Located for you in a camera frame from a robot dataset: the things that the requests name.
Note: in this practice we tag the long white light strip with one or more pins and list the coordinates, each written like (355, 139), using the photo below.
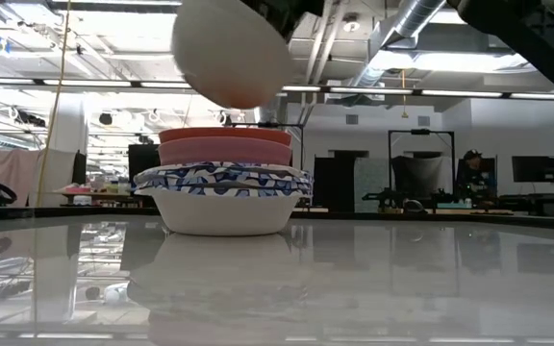
(378, 90)

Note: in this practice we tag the black screen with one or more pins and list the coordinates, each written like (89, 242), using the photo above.
(142, 168)

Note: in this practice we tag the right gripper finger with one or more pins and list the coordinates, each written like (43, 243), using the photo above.
(284, 24)

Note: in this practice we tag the black metal table frame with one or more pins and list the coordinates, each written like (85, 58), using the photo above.
(402, 217)

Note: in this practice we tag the black panel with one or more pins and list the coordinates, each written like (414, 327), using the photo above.
(332, 185)

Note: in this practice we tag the background black robot arm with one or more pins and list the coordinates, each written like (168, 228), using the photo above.
(392, 197)

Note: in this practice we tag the orange plastic bowl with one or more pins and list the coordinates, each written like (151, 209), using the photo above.
(224, 134)

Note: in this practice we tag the silver ventilation duct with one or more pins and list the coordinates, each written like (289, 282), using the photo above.
(414, 14)
(272, 115)

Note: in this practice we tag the pink curtain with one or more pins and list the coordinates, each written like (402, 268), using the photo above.
(22, 168)

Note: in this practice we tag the grey cloth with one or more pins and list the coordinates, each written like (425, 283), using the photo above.
(421, 175)

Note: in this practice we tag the white plastic bowl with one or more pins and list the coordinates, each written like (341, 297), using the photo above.
(229, 57)

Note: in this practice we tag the black computer monitor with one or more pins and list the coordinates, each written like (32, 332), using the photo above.
(534, 168)
(492, 168)

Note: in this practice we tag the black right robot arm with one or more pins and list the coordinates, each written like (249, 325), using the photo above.
(536, 38)

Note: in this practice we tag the pink plastic bowl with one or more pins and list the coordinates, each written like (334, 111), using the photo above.
(224, 153)

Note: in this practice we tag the cluttered wooden table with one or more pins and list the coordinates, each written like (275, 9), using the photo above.
(104, 196)

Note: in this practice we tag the teal patterned panel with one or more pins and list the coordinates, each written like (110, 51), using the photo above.
(370, 185)

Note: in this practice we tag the person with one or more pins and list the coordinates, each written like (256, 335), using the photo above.
(474, 178)

